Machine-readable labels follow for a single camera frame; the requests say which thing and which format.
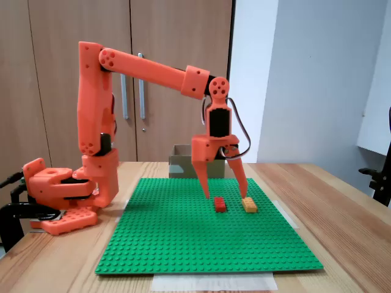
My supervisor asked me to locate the gripper servo cable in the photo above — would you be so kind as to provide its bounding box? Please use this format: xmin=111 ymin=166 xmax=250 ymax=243
xmin=201 ymin=96 xmax=252 ymax=161

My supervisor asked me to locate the black table clamp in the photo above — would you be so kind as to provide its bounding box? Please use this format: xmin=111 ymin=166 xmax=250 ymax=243
xmin=0 ymin=201 xmax=62 ymax=253

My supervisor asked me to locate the open cardboard box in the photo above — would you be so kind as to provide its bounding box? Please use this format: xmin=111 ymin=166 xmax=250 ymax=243
xmin=168 ymin=143 xmax=227 ymax=179

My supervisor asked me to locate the green lego baseplate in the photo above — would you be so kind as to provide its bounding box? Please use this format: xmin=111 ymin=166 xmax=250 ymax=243
xmin=94 ymin=177 xmax=324 ymax=277

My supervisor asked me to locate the red lego brick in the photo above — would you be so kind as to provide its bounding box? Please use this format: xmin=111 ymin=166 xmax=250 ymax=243
xmin=213 ymin=196 xmax=228 ymax=214

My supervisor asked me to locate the masking tape strip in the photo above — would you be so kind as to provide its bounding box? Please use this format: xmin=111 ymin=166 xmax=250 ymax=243
xmin=274 ymin=199 xmax=301 ymax=231
xmin=114 ymin=199 xmax=131 ymax=224
xmin=151 ymin=272 xmax=279 ymax=292

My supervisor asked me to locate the black cable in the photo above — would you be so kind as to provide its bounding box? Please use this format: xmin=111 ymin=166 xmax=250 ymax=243
xmin=0 ymin=171 xmax=26 ymax=189
xmin=9 ymin=183 xmax=30 ymax=204

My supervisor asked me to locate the brown wooden cabinet door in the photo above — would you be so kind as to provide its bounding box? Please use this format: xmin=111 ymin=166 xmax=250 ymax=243
xmin=0 ymin=0 xmax=51 ymax=184
xmin=130 ymin=0 xmax=236 ymax=163
xmin=27 ymin=0 xmax=137 ymax=163

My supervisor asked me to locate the yellow lego brick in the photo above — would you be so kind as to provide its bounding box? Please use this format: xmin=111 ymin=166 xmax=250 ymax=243
xmin=241 ymin=196 xmax=258 ymax=214

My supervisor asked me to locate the black chair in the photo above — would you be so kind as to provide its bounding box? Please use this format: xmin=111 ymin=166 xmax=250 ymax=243
xmin=358 ymin=106 xmax=391 ymax=209

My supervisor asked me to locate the silver cabinet door handle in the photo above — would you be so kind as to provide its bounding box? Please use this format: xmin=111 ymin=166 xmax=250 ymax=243
xmin=137 ymin=52 xmax=147 ymax=120
xmin=120 ymin=73 xmax=130 ymax=120

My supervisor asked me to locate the white board panel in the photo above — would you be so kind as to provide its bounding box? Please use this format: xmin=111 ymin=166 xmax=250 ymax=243
xmin=356 ymin=0 xmax=391 ymax=158

